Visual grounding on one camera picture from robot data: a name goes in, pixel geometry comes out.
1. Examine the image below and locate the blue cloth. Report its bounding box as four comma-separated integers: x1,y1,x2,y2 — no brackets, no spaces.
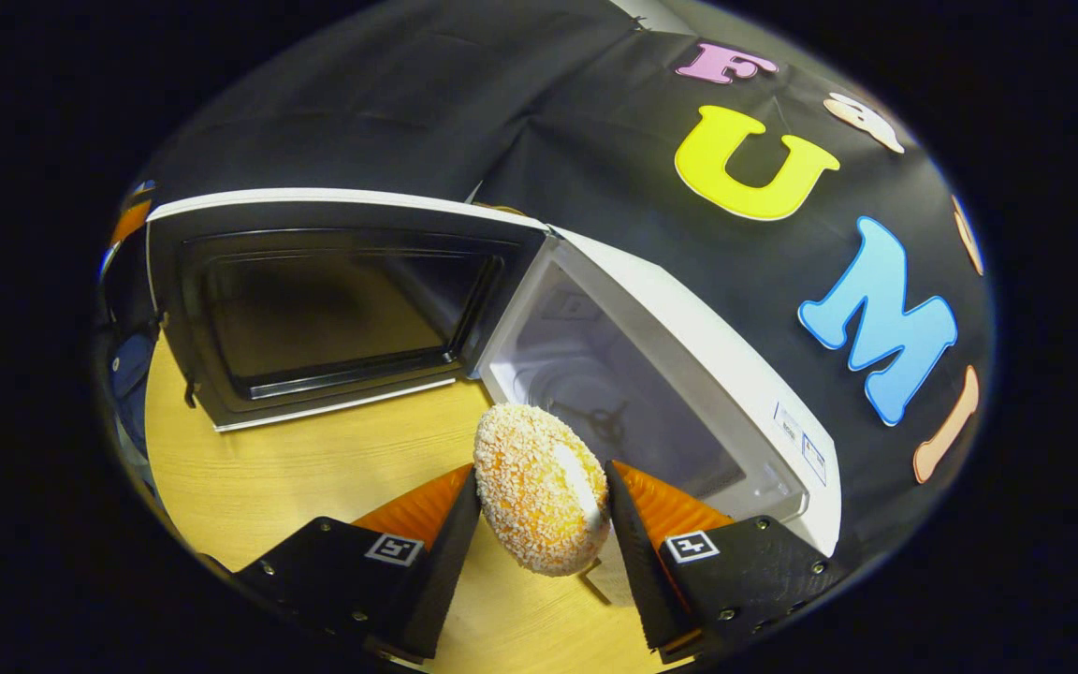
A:
111,330,158,399

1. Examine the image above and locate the white microwave oven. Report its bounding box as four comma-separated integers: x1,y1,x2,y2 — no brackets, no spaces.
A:
144,187,844,558

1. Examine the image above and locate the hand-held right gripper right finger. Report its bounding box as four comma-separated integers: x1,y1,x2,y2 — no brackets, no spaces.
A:
605,459,844,661

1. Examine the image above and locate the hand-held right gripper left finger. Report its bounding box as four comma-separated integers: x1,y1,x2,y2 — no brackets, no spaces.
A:
232,463,484,666

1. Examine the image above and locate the crumb coated orange doughnut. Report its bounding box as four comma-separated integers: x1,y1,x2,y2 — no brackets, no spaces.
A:
473,403,613,577

